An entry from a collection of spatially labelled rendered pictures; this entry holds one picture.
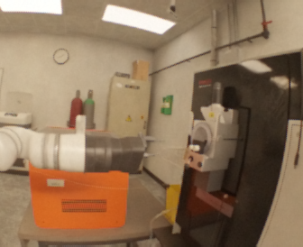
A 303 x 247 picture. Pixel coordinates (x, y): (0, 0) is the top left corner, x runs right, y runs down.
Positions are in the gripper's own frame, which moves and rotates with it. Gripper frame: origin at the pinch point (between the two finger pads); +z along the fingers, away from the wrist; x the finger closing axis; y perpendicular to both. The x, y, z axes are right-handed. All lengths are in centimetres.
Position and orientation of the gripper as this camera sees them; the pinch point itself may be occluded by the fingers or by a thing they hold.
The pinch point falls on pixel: (161, 148)
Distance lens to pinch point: 43.2
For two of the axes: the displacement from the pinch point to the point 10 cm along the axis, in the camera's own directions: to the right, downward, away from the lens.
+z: 9.1, 0.8, 4.0
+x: 2.9, -8.0, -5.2
